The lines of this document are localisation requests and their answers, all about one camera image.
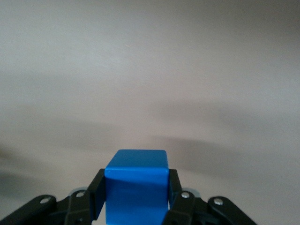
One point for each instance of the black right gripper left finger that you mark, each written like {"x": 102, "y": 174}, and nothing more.
{"x": 77, "y": 206}

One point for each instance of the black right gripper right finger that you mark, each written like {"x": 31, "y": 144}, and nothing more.
{"x": 187, "y": 208}

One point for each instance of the blue wooden block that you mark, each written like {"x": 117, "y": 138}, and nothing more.
{"x": 136, "y": 192}

